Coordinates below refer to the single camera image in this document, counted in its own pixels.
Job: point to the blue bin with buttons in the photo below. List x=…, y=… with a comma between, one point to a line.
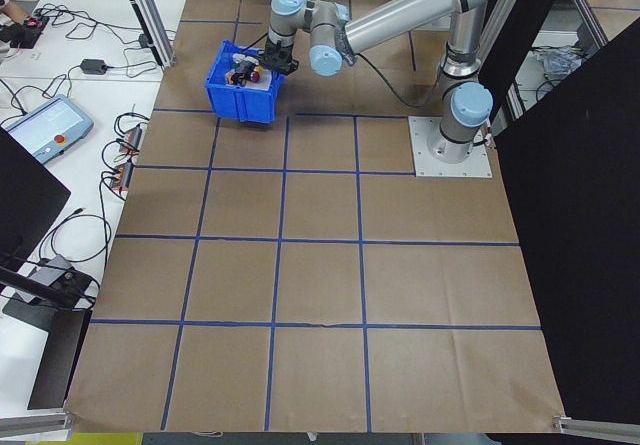
x=240, y=105

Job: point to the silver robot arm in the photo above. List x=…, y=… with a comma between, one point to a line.
x=400, y=15

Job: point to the red push button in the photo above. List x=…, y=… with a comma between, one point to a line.
x=256, y=76

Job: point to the black emergency stop box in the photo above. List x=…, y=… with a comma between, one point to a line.
x=27, y=35

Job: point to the grey small box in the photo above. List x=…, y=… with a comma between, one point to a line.
x=52, y=269

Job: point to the person's hand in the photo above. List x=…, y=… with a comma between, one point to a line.
x=14, y=11

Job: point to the black orange usb hub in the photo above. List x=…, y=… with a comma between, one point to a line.
x=131, y=137
x=121, y=174

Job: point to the light blue teach pendant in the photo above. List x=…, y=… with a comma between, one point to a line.
x=55, y=120

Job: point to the white crumpled cloth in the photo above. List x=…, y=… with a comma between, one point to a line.
x=555, y=62

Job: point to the black monitor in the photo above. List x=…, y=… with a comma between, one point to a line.
x=25, y=200

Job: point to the aluminium profile bar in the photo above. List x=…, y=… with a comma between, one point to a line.
x=600, y=425
x=35, y=422

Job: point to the black switch block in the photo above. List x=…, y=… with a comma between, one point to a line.
x=244, y=68

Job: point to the white switch block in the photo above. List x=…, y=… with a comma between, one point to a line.
x=235, y=58

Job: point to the aluminium desk post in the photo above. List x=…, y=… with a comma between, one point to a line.
x=150, y=15

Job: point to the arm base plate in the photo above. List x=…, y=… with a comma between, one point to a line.
x=425, y=165

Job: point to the aluminium frame bar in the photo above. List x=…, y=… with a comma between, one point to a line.
x=587, y=15
x=515, y=102

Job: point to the black frame cover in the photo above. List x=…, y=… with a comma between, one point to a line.
x=575, y=215
x=530, y=25

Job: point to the black stand base plate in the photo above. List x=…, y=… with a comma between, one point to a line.
x=55, y=365

